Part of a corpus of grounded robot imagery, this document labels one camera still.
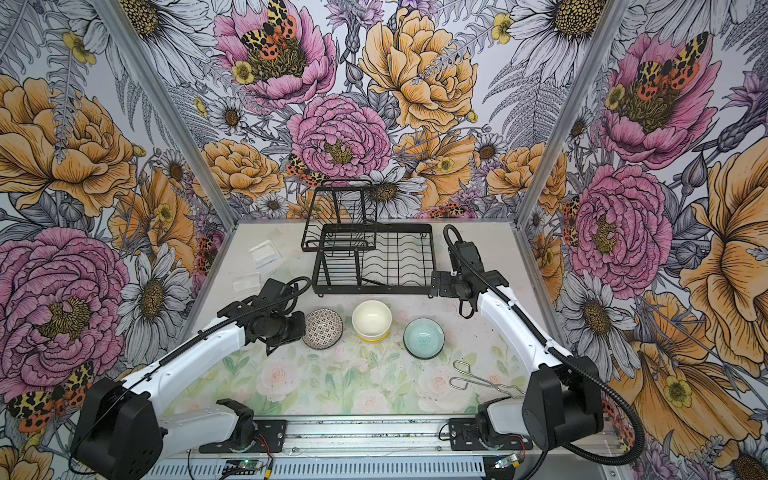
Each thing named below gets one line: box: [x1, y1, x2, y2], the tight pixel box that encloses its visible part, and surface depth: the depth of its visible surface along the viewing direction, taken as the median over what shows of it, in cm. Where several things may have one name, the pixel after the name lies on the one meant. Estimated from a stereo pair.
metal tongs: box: [449, 360, 526, 397], surface depth 85 cm
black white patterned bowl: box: [304, 308, 344, 350], surface depth 91 cm
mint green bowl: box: [403, 317, 445, 360], surface depth 88 cm
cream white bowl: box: [352, 300, 393, 343], surface depth 91 cm
